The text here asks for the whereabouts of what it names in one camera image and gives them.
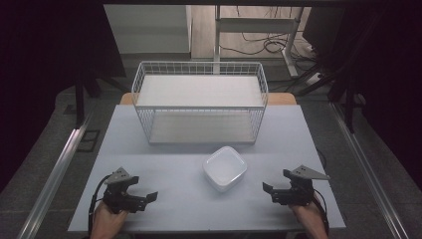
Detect person's right hand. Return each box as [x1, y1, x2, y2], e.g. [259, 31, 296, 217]
[288, 198, 328, 239]

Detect white metal desk frame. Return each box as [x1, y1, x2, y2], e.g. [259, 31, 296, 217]
[213, 4, 306, 78]

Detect person's left hand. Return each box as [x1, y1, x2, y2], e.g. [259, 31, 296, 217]
[90, 200, 129, 239]

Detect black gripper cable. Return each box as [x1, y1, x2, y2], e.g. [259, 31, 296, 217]
[313, 188, 330, 234]
[87, 174, 112, 235]

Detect white wire shelf rack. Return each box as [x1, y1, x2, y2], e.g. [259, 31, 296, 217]
[130, 60, 270, 145]

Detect dark curtain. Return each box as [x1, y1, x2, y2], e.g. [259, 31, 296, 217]
[0, 0, 127, 193]
[302, 4, 422, 192]

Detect white cabinet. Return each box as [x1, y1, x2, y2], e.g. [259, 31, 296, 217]
[104, 4, 194, 55]

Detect dark floor hatch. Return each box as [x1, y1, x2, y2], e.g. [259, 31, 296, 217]
[77, 128, 102, 154]

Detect black floor cables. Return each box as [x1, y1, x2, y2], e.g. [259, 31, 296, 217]
[219, 5, 315, 62]

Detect white power strip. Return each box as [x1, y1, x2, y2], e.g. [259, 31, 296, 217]
[304, 72, 323, 87]

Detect aluminium rail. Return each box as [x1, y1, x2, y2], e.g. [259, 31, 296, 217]
[328, 102, 410, 239]
[16, 111, 96, 239]

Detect white square bowl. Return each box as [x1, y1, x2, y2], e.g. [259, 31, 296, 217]
[202, 145, 249, 193]

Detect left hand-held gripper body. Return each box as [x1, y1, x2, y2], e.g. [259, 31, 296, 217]
[102, 166, 148, 215]

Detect black stand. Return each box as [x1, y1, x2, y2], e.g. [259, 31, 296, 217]
[74, 78, 87, 129]

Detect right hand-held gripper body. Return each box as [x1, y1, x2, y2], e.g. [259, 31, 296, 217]
[271, 164, 331, 207]

